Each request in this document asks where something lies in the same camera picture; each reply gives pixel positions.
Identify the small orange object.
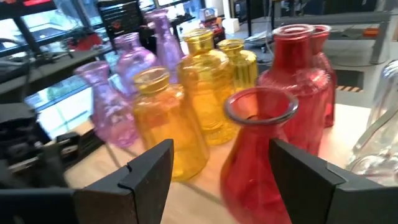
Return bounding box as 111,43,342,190
362,27,381,39

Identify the tall red glass vase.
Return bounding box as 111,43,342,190
256,24,331,156

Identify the grey desk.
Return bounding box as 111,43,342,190
0,43,114,97

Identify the black sign board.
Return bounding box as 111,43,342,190
96,0,146,44

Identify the grey metal table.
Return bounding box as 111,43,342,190
273,11,393,65

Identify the embossed yellow glass vase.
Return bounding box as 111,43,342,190
178,28,239,146

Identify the hazard striped black floor mat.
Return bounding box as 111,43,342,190
335,85,364,93

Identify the slender clear glass vase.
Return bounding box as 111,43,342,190
366,60,398,147

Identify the window with dark frame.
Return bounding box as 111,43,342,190
0,9,125,141

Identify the white box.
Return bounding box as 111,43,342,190
221,17,241,34

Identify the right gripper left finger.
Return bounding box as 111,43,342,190
73,139,174,224

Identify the tall pink glass vase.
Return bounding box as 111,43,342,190
144,8,187,85

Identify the small red glass vase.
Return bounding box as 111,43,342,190
220,86,299,224

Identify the tablet with pink screen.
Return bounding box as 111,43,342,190
23,0,53,7

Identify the ribbed pink glass vase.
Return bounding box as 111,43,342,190
113,32,160,98

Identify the red object on desk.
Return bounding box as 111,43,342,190
67,30,103,52

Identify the ribbed yellow glass vase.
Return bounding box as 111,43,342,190
132,66,210,182

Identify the wide red ribbed glass vase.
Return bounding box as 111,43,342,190
310,24,338,128

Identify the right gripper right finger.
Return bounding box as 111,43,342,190
269,138,385,224

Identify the squat clear glass vase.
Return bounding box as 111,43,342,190
345,133,398,187

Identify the small pink glass vase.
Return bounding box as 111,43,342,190
74,60,140,149

